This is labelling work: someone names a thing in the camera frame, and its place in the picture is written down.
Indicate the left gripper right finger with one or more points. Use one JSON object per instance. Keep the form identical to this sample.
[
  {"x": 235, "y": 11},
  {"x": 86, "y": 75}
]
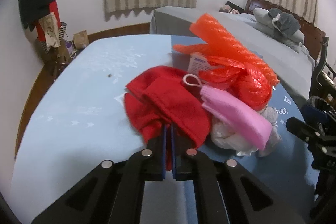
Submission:
[{"x": 190, "y": 164}]

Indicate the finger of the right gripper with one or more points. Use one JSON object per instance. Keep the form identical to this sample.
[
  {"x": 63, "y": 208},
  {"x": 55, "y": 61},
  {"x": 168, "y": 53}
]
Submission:
[
  {"x": 311, "y": 114},
  {"x": 300, "y": 129}
]

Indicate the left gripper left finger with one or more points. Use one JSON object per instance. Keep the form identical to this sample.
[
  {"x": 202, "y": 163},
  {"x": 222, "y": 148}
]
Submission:
[{"x": 148, "y": 164}]

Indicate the white plastic bag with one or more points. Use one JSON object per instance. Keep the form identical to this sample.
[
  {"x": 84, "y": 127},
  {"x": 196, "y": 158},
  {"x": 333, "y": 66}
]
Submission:
[{"x": 223, "y": 137}]

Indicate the pink knit sock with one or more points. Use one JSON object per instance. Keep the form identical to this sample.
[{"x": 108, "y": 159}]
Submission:
[{"x": 233, "y": 112}]

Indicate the red plastic bag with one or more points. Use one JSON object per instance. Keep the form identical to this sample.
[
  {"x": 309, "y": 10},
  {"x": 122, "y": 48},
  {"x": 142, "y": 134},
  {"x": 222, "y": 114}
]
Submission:
[{"x": 243, "y": 80}]

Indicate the white medicine box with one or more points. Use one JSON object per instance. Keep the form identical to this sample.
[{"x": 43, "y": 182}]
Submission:
[{"x": 198, "y": 62}]

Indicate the large orange foam net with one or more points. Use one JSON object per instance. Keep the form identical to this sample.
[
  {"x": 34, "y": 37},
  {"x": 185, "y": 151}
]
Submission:
[{"x": 221, "y": 43}]

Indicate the small orange foam net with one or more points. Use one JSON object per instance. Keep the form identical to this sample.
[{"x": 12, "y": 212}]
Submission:
[{"x": 195, "y": 48}]

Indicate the black metal chair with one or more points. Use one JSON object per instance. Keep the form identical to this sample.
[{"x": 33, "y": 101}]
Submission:
[{"x": 322, "y": 81}]

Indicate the grey sheeted bed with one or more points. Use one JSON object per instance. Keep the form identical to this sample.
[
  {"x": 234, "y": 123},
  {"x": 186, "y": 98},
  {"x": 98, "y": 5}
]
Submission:
[{"x": 294, "y": 69}]

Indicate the wooden headboard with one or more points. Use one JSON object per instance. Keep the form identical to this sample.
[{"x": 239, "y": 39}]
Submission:
[{"x": 313, "y": 35}]

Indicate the blue tree-print tablecloth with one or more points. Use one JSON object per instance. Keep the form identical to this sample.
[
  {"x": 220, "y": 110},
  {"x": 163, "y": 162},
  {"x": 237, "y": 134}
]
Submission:
[{"x": 81, "y": 122}]

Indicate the dark grey folded clothes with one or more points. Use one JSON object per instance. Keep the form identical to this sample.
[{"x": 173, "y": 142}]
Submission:
[{"x": 284, "y": 24}]

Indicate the grey pillow stack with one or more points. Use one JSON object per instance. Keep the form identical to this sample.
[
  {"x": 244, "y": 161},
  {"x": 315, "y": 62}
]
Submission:
[{"x": 263, "y": 23}]

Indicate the brown paper bag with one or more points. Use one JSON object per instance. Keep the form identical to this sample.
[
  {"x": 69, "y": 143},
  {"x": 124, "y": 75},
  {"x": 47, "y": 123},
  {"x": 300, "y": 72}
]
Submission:
[{"x": 81, "y": 40}]

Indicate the striped basket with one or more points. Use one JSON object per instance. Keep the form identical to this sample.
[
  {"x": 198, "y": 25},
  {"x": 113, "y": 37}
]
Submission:
[{"x": 63, "y": 31}]

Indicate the beige printed tote bag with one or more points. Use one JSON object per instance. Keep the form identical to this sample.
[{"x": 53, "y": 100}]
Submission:
[{"x": 48, "y": 21}]

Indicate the red hanging bag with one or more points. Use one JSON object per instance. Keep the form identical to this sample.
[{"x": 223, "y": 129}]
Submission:
[{"x": 54, "y": 8}]

